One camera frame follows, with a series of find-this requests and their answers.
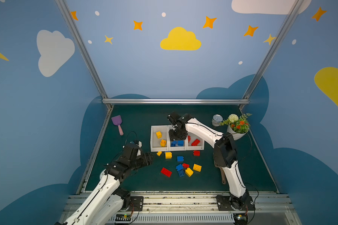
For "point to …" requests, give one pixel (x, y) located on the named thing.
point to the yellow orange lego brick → (163, 143)
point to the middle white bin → (175, 148)
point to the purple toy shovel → (117, 120)
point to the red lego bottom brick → (195, 142)
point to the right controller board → (240, 218)
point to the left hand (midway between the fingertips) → (150, 156)
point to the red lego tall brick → (189, 138)
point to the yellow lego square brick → (168, 155)
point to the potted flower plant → (237, 126)
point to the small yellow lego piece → (159, 153)
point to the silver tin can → (217, 119)
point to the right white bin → (199, 146)
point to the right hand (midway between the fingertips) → (174, 138)
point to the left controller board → (123, 217)
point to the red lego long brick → (165, 171)
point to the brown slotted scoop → (220, 164)
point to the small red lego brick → (185, 165)
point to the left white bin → (155, 146)
